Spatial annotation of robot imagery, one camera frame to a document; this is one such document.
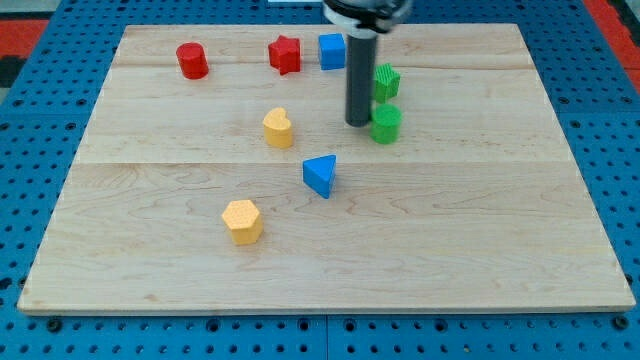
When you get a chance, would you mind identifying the red star block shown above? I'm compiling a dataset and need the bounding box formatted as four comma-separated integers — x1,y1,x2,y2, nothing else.
268,35,301,75

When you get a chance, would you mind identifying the blue triangle block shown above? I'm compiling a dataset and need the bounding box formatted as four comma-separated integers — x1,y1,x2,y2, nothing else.
302,154,337,199

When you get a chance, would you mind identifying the red cylinder block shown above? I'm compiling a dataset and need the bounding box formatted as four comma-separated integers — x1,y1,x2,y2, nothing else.
176,42,209,80

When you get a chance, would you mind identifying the yellow hexagon block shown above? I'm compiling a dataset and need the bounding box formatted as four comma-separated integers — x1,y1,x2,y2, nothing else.
221,200,263,246

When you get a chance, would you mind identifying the light wooden board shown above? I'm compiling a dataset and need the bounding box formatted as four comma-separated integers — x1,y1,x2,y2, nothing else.
18,23,635,316

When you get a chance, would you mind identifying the green star block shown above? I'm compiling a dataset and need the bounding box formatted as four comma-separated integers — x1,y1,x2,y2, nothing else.
374,63,401,103

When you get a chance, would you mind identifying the yellow heart block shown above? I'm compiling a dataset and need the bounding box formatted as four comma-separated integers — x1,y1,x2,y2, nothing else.
263,107,294,149

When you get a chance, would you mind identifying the blue cube block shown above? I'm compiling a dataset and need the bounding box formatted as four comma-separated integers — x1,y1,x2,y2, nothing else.
318,33,346,71

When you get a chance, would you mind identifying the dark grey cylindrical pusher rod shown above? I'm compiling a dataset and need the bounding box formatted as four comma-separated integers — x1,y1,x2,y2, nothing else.
345,35,377,127

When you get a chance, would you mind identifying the green cylinder block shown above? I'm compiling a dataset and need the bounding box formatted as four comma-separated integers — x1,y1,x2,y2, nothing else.
370,104,402,144

